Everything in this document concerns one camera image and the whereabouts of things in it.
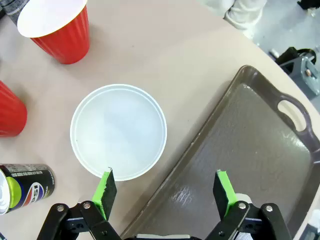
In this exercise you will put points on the person cream sweater torso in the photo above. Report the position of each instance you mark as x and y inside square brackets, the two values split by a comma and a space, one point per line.
[242, 15]

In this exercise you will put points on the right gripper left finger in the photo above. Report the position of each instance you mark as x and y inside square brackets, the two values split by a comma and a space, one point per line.
[108, 192]

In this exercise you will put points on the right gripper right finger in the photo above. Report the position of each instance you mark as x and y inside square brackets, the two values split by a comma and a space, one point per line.
[222, 192]

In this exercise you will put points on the red plastic cup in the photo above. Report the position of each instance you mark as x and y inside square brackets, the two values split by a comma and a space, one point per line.
[65, 42]
[10, 112]

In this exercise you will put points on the black caster with metal bracket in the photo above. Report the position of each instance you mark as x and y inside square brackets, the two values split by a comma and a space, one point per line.
[306, 72]

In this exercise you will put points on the white plastic bowl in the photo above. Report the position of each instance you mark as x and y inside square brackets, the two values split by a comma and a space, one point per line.
[117, 130]

